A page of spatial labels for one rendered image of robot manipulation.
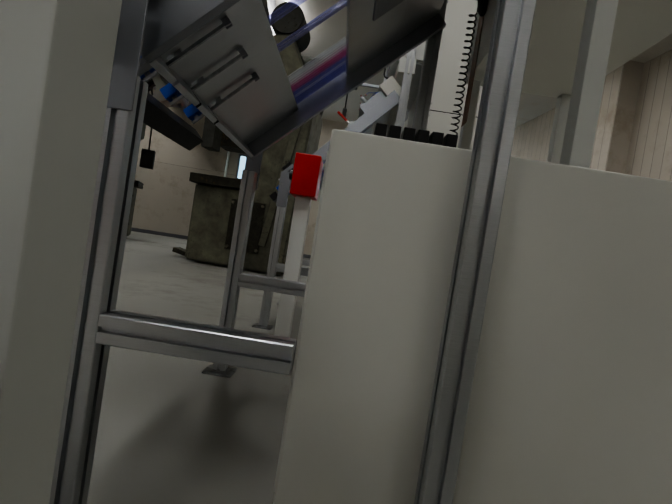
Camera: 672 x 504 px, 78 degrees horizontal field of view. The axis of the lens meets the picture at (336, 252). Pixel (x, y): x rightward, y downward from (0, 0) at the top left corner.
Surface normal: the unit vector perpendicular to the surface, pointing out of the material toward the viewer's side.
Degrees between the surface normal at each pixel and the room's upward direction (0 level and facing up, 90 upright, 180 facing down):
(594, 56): 90
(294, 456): 90
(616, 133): 90
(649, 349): 90
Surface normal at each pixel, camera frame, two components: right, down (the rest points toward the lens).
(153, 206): 0.09, 0.04
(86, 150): 0.98, 0.16
